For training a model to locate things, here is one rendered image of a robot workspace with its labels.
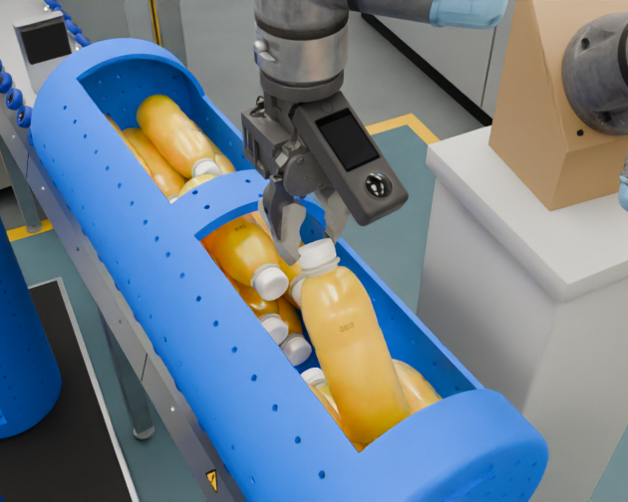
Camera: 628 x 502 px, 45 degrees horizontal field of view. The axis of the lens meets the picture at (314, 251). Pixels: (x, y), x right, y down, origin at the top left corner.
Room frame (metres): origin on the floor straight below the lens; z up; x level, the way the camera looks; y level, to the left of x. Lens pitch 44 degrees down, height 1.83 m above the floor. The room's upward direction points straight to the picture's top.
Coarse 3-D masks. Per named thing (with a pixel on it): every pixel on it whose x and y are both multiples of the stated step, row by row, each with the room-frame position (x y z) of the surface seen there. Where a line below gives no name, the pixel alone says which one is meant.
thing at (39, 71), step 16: (48, 16) 1.46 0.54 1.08; (16, 32) 1.41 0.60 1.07; (32, 32) 1.41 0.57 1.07; (48, 32) 1.43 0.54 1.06; (64, 32) 1.44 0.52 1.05; (32, 48) 1.41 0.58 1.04; (48, 48) 1.42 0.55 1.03; (64, 48) 1.44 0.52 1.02; (32, 64) 1.40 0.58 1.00; (48, 64) 1.43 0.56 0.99; (32, 80) 1.41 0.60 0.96
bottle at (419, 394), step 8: (400, 368) 0.52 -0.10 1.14; (408, 368) 0.52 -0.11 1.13; (400, 376) 0.50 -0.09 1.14; (408, 376) 0.50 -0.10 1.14; (416, 376) 0.51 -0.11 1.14; (408, 384) 0.49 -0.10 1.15; (416, 384) 0.49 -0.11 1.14; (424, 384) 0.50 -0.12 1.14; (408, 392) 0.48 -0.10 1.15; (416, 392) 0.48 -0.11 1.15; (424, 392) 0.48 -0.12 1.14; (432, 392) 0.49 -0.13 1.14; (408, 400) 0.47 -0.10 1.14; (416, 400) 0.47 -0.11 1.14; (424, 400) 0.47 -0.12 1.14; (432, 400) 0.47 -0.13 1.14; (416, 408) 0.46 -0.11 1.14
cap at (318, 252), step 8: (320, 240) 0.56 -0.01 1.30; (328, 240) 0.55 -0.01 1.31; (304, 248) 0.55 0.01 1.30; (312, 248) 0.53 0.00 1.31; (320, 248) 0.54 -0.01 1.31; (328, 248) 0.54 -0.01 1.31; (304, 256) 0.53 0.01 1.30; (312, 256) 0.53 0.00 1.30; (320, 256) 0.53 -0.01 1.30; (328, 256) 0.53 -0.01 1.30; (304, 264) 0.53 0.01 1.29; (312, 264) 0.53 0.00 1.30
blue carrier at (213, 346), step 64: (64, 64) 1.04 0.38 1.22; (128, 64) 1.09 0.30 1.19; (64, 128) 0.92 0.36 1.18; (64, 192) 0.87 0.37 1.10; (128, 192) 0.75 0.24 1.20; (192, 192) 0.72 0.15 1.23; (256, 192) 0.71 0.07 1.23; (128, 256) 0.68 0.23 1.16; (192, 256) 0.62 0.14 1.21; (192, 320) 0.55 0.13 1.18; (256, 320) 0.52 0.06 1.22; (384, 320) 0.65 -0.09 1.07; (192, 384) 0.50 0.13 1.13; (256, 384) 0.46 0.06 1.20; (448, 384) 0.54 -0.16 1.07; (256, 448) 0.40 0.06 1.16; (320, 448) 0.38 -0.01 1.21; (384, 448) 0.36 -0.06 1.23; (448, 448) 0.36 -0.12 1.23; (512, 448) 0.38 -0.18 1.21
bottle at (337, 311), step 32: (320, 288) 0.51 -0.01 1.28; (352, 288) 0.51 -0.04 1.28; (320, 320) 0.49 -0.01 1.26; (352, 320) 0.48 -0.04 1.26; (320, 352) 0.47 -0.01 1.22; (352, 352) 0.46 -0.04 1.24; (384, 352) 0.48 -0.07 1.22; (352, 384) 0.45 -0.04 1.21; (384, 384) 0.45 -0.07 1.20; (352, 416) 0.43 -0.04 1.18; (384, 416) 0.43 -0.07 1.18
